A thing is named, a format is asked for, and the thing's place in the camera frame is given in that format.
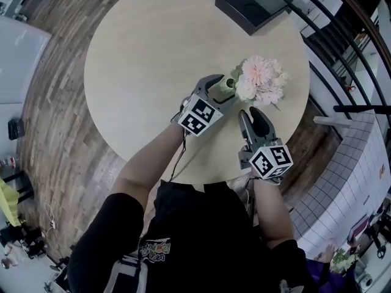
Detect round light wooden table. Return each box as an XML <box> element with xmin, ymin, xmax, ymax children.
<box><xmin>84</xmin><ymin>0</ymin><xmax>311</xmax><ymax>184</ymax></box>

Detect white power strip with cable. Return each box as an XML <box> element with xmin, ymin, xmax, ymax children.
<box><xmin>44</xmin><ymin>202</ymin><xmax>57</xmax><ymax>230</ymax></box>

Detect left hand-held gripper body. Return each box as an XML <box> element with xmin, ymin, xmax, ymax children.
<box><xmin>170</xmin><ymin>85</ymin><xmax>224</xmax><ymax>137</ymax></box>

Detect small black device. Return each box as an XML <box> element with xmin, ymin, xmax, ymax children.
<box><xmin>7</xmin><ymin>118</ymin><xmax>24</xmax><ymax>140</ymax></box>

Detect white bench board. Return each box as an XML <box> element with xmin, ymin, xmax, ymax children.
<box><xmin>313</xmin><ymin>115</ymin><xmax>352</xmax><ymax>128</ymax></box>

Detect potted plant with white flowers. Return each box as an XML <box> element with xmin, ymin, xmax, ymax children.
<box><xmin>331</xmin><ymin>247</ymin><xmax>360</xmax><ymax>274</ymax></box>

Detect bottle with red label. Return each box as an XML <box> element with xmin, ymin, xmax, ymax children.
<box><xmin>0</xmin><ymin>156</ymin><xmax>21</xmax><ymax>168</ymax></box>

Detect white tiled counter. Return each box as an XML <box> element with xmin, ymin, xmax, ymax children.
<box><xmin>288</xmin><ymin>110</ymin><xmax>391</xmax><ymax>256</ymax></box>

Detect thin black cable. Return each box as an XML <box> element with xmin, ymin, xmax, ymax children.
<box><xmin>169</xmin><ymin>129</ymin><xmax>188</xmax><ymax>181</ymax></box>

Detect yellow-green cloth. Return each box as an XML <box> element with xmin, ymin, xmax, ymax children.
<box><xmin>0</xmin><ymin>177</ymin><xmax>27</xmax><ymax>227</ymax></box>

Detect purple bag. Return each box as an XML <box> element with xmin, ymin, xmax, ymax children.
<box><xmin>305</xmin><ymin>258</ymin><xmax>355</xmax><ymax>293</ymax></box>

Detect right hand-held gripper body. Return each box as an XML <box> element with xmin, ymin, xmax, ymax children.
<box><xmin>238</xmin><ymin>136</ymin><xmax>294</xmax><ymax>180</ymax></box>

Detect black box with round recesses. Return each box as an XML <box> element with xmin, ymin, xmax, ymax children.
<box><xmin>214</xmin><ymin>0</ymin><xmax>288</xmax><ymax>36</ymax></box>

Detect black stool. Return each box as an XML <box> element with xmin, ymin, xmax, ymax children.
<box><xmin>0</xmin><ymin>169</ymin><xmax>34</xmax><ymax>204</ymax></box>

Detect black railing with wooden handrail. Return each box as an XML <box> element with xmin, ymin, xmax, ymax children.
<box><xmin>287</xmin><ymin>0</ymin><xmax>391</xmax><ymax>112</ymax></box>

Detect pink flowers with green leaves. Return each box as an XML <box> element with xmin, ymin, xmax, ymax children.
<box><xmin>230</xmin><ymin>56</ymin><xmax>291</xmax><ymax>111</ymax></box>

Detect pale green vase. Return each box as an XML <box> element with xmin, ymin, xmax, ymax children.
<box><xmin>224</xmin><ymin>77</ymin><xmax>238</xmax><ymax>95</ymax></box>

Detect person's right forearm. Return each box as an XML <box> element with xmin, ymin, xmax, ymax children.
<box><xmin>252</xmin><ymin>177</ymin><xmax>296</xmax><ymax>250</ymax></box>

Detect person's left forearm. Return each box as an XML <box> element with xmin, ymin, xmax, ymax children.
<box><xmin>109</xmin><ymin>123</ymin><xmax>186</xmax><ymax>219</ymax></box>

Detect person's black printed t-shirt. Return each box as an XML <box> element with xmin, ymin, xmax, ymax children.
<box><xmin>67</xmin><ymin>180</ymin><xmax>309</xmax><ymax>293</ymax></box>

